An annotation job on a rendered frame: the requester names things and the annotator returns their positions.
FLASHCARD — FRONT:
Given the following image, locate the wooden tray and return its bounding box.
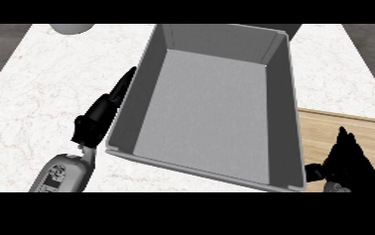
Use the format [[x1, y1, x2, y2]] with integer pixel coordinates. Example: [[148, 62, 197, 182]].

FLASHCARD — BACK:
[[297, 107, 375, 193]]

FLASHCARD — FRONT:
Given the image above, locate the pale grey round object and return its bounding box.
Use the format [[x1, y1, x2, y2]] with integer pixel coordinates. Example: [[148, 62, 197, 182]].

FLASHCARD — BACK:
[[49, 24, 98, 36]]

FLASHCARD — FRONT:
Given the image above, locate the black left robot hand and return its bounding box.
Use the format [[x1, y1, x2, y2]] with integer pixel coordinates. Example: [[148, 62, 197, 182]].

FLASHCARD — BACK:
[[71, 65, 138, 150]]

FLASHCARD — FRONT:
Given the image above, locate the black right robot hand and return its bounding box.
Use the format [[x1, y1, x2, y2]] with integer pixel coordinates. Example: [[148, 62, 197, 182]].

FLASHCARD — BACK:
[[304, 125, 375, 193]]

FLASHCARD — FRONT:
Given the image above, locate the grey open box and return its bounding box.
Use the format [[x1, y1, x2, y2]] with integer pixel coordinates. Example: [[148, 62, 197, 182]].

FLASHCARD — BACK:
[[104, 24, 307, 193]]

